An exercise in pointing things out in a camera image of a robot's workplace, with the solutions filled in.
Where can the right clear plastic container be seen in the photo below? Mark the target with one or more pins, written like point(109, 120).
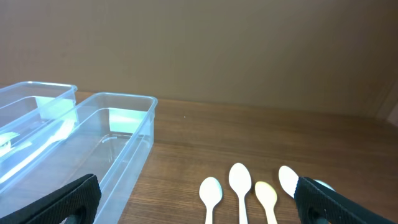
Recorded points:
point(112, 137)

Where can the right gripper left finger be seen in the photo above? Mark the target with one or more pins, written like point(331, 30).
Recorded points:
point(76, 202)

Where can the yellow plastic spoon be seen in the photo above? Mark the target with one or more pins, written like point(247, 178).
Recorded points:
point(267, 197)

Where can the white plastic spoon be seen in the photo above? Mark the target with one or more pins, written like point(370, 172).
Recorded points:
point(241, 183)
point(323, 185)
point(288, 180)
point(210, 193)

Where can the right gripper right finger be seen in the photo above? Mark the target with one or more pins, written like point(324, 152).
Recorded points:
point(319, 204)

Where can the clear plastic container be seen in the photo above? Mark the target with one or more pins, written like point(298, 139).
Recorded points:
point(27, 108)
point(112, 137)

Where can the left clear plastic container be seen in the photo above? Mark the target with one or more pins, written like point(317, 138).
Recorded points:
point(27, 108)

